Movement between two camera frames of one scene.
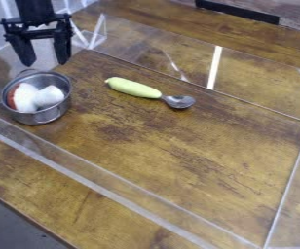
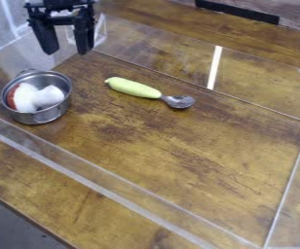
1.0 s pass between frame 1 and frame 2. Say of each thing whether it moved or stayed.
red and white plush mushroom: stayed
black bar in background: stayed
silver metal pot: stayed
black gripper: moved
